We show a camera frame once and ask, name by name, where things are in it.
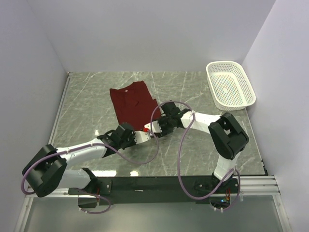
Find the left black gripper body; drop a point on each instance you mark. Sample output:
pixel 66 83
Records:
pixel 127 143

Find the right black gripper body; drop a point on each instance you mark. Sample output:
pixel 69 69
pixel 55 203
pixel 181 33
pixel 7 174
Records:
pixel 166 125

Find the dark red polo shirt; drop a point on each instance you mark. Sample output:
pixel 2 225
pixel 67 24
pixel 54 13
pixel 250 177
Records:
pixel 134 105

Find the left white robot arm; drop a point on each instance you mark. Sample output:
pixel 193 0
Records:
pixel 50 169

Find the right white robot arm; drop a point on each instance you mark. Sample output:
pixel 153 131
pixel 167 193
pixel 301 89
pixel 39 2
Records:
pixel 228 136

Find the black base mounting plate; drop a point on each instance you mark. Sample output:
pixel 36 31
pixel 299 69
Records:
pixel 158 189

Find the white perforated plastic basket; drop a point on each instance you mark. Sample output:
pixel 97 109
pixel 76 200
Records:
pixel 229 85

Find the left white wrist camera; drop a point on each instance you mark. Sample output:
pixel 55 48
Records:
pixel 143 136

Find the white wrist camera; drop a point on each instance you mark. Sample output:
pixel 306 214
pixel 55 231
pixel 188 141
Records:
pixel 143 136
pixel 153 126

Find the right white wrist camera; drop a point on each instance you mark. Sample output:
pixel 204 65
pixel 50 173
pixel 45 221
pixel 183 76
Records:
pixel 153 126

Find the aluminium frame rail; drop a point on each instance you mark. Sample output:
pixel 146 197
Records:
pixel 250 186

